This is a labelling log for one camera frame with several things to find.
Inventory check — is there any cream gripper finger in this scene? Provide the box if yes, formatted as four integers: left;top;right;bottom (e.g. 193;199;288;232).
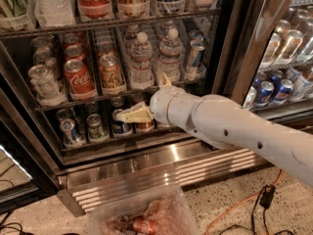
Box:
116;102;154;123
158;72;172;88

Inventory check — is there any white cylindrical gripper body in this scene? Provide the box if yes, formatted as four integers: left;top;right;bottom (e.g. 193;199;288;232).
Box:
150;86;201;130

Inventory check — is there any clear water bottle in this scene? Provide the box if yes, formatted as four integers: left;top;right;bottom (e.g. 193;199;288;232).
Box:
156;28;183;82
130;32;153;89

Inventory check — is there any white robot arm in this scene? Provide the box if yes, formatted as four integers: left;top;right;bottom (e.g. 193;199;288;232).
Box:
117;76;313;185

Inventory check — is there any red can bottom shelf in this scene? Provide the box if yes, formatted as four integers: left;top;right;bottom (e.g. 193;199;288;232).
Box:
135;121;155;133

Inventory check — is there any blue Pepsi can bottom shelf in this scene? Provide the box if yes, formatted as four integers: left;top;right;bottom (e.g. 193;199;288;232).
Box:
112;109;133;136

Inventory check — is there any green soda can bottom shelf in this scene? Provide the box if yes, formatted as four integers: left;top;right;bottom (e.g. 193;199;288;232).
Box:
87;114;110;143

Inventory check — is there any stainless steel fridge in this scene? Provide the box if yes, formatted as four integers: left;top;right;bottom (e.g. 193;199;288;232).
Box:
0;0;312;215

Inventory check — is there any fridge glass door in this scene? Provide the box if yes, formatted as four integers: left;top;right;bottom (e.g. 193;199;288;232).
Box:
211;0;313;125

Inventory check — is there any red Coca-Cola bottle top shelf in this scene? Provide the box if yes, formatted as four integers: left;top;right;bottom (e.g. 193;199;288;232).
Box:
77;0;112;20

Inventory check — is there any blue white energy drink can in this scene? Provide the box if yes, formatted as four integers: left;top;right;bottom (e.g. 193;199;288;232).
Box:
185;39;205;79

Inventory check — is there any orange-brown soda can front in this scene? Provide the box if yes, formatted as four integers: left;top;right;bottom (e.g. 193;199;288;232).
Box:
99;56;126;95

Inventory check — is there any red Coca-Cola can front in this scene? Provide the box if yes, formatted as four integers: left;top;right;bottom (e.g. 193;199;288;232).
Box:
64;59;97;100

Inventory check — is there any blue can bottom left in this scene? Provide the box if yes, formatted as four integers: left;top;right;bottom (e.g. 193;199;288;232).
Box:
60;118;86;148

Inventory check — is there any silver diet soda can front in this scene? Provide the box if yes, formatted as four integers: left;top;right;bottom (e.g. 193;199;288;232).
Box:
28;65;67;107

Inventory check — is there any blue Pepsi can behind door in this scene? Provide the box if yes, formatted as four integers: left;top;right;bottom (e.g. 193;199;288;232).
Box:
254;81;274;107

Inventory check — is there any clear plastic bin on floor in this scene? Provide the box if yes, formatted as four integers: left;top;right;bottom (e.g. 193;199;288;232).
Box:
88;185;200;235

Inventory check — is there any red can in bin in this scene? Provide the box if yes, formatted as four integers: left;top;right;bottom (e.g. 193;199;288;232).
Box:
133;217;157;235

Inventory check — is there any orange extension cable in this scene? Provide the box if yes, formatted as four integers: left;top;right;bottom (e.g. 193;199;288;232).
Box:
203;168;284;235

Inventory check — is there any black power adapter with cable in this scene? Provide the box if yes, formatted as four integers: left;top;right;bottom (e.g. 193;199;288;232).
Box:
250;184;294;235

